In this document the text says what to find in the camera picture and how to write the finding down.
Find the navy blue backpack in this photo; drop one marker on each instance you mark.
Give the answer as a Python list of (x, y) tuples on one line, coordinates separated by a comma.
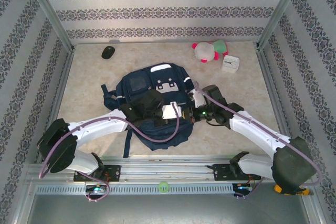
[(136, 82)]

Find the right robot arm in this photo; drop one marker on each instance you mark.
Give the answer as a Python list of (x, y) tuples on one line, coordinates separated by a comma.
[(257, 132)]

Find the white square alarm clock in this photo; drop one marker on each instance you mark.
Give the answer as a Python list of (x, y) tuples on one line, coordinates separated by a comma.
[(231, 63)]

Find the white pink green plush toy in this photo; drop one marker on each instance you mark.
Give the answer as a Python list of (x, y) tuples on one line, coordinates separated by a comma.
[(204, 51)]

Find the black computer mouse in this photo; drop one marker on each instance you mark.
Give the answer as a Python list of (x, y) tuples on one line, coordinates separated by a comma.
[(108, 52)]

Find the right controller board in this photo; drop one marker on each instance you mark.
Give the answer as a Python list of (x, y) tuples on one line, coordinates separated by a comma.
[(242, 187)]

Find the controller board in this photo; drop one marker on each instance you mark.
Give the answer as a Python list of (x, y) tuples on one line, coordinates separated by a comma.
[(95, 189), (242, 187)]

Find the green tape roll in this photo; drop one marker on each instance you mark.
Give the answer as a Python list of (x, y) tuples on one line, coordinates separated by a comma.
[(159, 187)]

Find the left controller board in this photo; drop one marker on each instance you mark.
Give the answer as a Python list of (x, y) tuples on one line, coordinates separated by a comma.
[(95, 189)]

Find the yellow black utility knife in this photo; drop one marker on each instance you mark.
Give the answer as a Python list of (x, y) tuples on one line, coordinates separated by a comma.
[(304, 192)]

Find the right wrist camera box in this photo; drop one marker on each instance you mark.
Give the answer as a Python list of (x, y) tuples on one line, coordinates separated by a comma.
[(197, 98)]

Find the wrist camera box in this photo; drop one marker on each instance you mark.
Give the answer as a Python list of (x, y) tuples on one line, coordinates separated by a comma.
[(170, 111), (197, 98)]

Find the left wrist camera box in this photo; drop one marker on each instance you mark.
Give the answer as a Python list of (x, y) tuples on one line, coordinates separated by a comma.
[(170, 111)]

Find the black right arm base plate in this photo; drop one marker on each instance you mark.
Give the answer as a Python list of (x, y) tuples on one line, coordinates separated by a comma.
[(221, 172)]

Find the aluminium side rail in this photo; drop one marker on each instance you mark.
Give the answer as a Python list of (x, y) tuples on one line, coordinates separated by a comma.
[(58, 95), (270, 77)]

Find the aluminium mounting rail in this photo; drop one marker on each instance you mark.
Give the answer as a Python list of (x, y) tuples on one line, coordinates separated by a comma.
[(168, 171)]

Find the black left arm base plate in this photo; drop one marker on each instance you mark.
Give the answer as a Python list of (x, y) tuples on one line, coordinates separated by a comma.
[(113, 172)]

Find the aluminium frame post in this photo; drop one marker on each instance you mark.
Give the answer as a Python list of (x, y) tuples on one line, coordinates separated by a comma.
[(50, 11), (280, 11)]

